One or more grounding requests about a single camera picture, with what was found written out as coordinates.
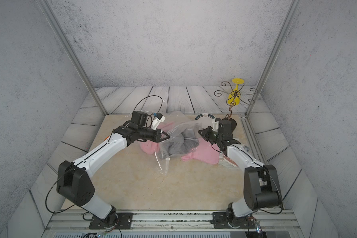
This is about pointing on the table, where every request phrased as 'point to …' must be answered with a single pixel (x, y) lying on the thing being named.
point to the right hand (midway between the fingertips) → (198, 130)
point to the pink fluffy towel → (204, 151)
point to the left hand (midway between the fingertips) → (170, 137)
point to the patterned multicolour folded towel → (227, 160)
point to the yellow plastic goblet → (234, 96)
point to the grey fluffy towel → (183, 139)
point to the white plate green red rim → (205, 117)
